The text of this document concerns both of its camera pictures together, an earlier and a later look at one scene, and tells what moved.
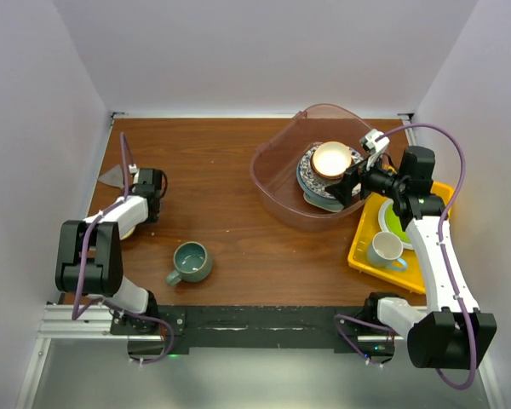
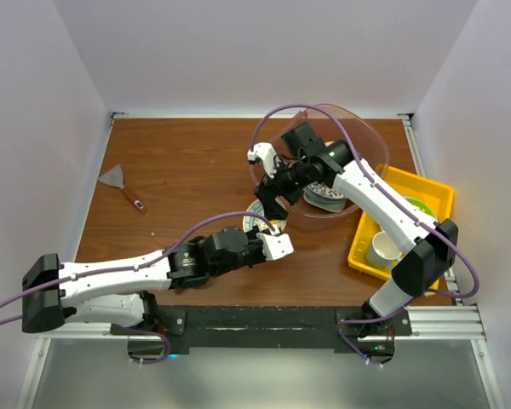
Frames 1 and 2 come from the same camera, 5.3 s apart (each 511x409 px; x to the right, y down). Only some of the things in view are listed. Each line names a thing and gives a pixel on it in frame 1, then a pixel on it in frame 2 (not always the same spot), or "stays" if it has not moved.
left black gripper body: x=153 y=218 to x=255 y=253
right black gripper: x=343 y=191 to x=272 y=208
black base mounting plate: x=260 y=330 stays
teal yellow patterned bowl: x=126 y=226 to x=256 y=206
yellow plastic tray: x=411 y=279 stays
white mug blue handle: x=385 y=251 stays
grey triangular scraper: x=113 y=177 stays
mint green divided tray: x=331 y=205 stays
